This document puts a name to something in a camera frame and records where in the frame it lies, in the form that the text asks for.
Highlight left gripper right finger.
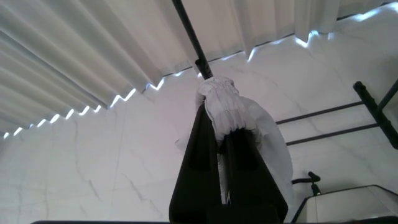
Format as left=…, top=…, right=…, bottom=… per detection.
left=223, top=129, right=289, bottom=223

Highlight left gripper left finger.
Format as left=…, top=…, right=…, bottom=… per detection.
left=169, top=104, right=224, bottom=224

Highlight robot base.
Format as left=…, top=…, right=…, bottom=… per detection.
left=290, top=170, right=398, bottom=224

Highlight black clothes rack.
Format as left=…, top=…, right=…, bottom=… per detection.
left=172, top=0, right=398, bottom=151

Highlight pale grey shorts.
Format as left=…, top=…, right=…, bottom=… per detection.
left=175, top=75, right=295, bottom=215

